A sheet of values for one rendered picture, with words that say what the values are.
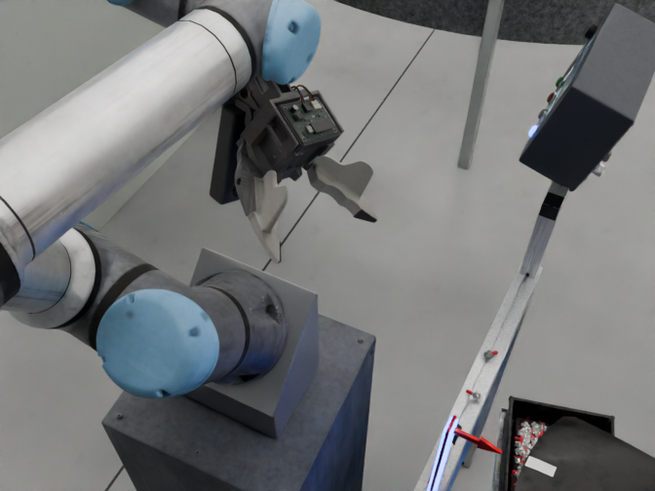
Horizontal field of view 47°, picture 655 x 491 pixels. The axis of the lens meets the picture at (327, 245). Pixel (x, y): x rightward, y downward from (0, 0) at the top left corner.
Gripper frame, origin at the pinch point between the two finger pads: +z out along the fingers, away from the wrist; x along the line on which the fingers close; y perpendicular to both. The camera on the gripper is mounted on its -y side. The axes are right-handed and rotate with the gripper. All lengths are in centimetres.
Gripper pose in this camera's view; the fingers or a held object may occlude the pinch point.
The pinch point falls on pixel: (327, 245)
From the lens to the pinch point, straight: 76.4
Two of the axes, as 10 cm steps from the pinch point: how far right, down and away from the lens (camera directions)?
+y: 5.4, -4.5, -7.1
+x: 6.6, -2.8, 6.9
